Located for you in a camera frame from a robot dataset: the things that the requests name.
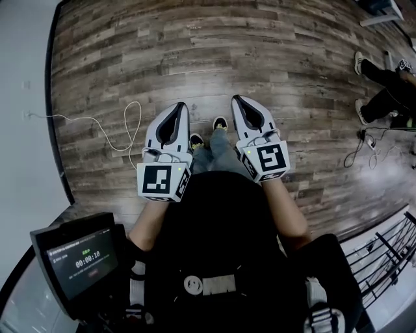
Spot thin white cable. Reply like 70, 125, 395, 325
369, 145, 402, 170

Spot white power cable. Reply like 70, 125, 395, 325
25, 101, 142, 170

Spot person's leg grey jeans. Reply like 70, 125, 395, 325
190, 146, 215, 175
209, 128, 248, 176

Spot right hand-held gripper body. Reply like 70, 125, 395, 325
235, 129, 291, 184

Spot person's right forearm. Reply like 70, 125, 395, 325
261, 177, 311, 243

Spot black timer monitor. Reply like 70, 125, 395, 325
29, 211, 127, 302

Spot grey metal desk frame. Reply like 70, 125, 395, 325
359, 0, 406, 27

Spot person's left leg grey jeans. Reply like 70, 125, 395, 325
190, 146, 215, 175

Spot person's black clothed torso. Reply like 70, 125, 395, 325
128, 172, 365, 333

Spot person's left black yellow shoe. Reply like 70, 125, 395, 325
189, 132, 205, 151

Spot black power cable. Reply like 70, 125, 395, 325
344, 126, 393, 168

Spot black metal railing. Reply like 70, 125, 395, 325
339, 204, 416, 302

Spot person's left forearm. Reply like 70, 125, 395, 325
128, 196, 175, 251

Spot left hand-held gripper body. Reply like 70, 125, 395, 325
136, 146, 193, 204

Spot white harness strap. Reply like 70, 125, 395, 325
304, 276, 347, 333
128, 260, 155, 326

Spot person's right leg grey jeans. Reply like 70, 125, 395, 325
209, 128, 248, 176

